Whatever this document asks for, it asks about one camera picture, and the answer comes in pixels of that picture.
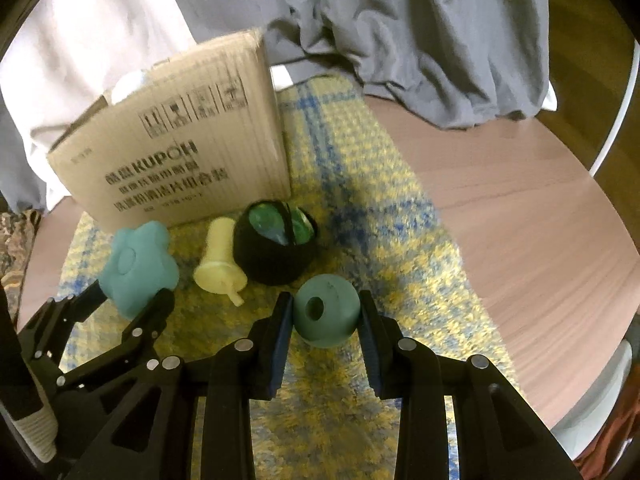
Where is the red brown cloth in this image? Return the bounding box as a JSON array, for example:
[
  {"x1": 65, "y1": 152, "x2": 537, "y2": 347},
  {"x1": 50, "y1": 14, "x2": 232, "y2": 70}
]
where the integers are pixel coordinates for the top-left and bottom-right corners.
[{"x1": 573, "y1": 412, "x2": 639, "y2": 480}]

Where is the patterned brown cushion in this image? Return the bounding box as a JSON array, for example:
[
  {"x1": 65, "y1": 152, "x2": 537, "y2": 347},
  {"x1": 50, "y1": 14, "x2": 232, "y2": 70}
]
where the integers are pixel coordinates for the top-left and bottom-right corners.
[{"x1": 1, "y1": 209, "x2": 42, "y2": 325}]

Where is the grey bed sheet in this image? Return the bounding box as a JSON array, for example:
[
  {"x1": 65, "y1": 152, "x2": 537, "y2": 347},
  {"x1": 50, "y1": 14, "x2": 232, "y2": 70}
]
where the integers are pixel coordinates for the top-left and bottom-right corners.
[{"x1": 1, "y1": 0, "x2": 550, "y2": 211}]

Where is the teal ball with hole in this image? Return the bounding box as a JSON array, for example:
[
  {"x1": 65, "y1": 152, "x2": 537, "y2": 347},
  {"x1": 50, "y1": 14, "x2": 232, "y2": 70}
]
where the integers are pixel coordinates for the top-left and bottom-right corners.
[{"x1": 294, "y1": 274, "x2": 361, "y2": 348}]

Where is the brown cardboard box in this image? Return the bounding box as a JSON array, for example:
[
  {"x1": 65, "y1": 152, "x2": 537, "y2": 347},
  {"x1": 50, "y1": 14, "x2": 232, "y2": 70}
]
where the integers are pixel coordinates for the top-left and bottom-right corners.
[{"x1": 48, "y1": 29, "x2": 291, "y2": 232}]

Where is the pale yellow toy bottle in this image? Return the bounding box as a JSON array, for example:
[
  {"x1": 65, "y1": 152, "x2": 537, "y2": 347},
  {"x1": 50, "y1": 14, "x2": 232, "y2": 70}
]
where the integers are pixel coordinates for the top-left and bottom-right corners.
[{"x1": 193, "y1": 217, "x2": 247, "y2": 307}]

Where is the white pinkish bed sheet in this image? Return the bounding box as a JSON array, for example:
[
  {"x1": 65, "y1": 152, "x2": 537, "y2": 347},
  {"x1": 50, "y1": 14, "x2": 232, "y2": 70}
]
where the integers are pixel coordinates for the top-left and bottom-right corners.
[{"x1": 0, "y1": 0, "x2": 294, "y2": 146}]

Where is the yellow blue woven mat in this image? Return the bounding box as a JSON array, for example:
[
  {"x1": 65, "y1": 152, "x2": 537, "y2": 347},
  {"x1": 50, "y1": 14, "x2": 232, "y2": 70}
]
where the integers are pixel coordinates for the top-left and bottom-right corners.
[{"x1": 58, "y1": 76, "x2": 520, "y2": 479}]

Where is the black and green ball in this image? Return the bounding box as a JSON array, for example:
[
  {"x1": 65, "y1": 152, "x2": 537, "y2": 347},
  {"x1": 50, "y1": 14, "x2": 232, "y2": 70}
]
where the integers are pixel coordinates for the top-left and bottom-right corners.
[{"x1": 233, "y1": 200, "x2": 319, "y2": 286}]

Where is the teal flower-shaped toy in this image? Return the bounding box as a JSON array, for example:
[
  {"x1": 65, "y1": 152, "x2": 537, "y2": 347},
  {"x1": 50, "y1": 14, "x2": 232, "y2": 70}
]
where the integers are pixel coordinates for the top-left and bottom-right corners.
[{"x1": 98, "y1": 221, "x2": 180, "y2": 320}]

